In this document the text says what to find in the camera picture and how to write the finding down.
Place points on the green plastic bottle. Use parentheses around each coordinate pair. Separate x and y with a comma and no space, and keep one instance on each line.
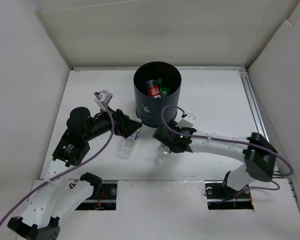
(164,90)

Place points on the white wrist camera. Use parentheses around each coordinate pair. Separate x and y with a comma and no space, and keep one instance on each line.
(103,99)
(187,121)

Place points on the clear bottle red label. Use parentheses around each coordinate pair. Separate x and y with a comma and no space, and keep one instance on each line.
(152,89)

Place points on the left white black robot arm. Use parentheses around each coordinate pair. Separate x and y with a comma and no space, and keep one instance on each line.
(49,207)

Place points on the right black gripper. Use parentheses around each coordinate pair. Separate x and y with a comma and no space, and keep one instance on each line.
(173,126)

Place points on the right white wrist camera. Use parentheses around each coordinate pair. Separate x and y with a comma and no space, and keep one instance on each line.
(187,121)

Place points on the dark blue cylindrical bin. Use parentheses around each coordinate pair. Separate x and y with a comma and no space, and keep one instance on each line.
(149,109)

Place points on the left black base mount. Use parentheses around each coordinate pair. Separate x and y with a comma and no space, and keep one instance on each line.
(105,201)

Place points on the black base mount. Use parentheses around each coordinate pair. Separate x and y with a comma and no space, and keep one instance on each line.
(105,201)
(221,197)

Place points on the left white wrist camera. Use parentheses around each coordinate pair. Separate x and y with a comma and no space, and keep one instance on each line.
(103,99)

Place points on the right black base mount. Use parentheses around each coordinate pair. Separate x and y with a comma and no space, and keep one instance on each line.
(221,197)

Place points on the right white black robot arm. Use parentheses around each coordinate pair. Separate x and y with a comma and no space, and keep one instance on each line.
(256,154)

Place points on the clear bottle orange blue label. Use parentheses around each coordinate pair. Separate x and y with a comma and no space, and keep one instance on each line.
(127,146)

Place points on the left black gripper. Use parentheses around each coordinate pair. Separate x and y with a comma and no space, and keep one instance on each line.
(123,124)

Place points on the aluminium rail right side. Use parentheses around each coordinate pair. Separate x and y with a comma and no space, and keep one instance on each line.
(252,101)

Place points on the clear bottle green blue label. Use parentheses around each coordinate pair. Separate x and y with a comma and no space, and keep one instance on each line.
(163,153)

